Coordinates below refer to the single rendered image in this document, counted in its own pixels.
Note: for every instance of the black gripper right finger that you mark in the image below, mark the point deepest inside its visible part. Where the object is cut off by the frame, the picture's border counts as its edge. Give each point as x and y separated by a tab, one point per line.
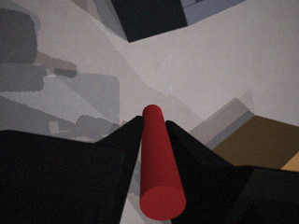
217	192

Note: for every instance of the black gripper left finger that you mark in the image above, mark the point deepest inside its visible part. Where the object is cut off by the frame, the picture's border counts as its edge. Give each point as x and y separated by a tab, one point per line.
100	171

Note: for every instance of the red peg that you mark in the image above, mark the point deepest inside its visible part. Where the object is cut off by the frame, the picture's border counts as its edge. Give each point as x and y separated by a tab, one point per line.
161	194

